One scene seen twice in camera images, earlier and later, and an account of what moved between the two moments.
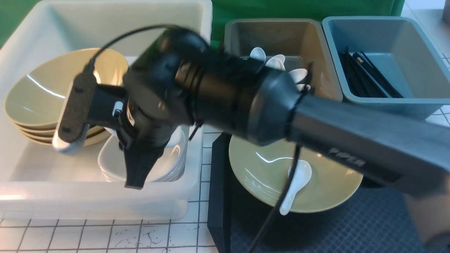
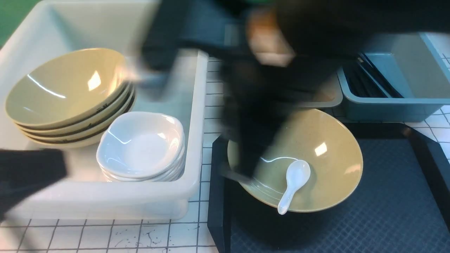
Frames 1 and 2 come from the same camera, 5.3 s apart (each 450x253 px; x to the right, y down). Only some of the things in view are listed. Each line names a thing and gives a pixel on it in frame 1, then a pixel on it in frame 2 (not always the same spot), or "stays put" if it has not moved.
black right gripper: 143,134 -> 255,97
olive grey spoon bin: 305,44 -> 324,88
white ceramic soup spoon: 303,175 stays put
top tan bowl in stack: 34,96 stays put
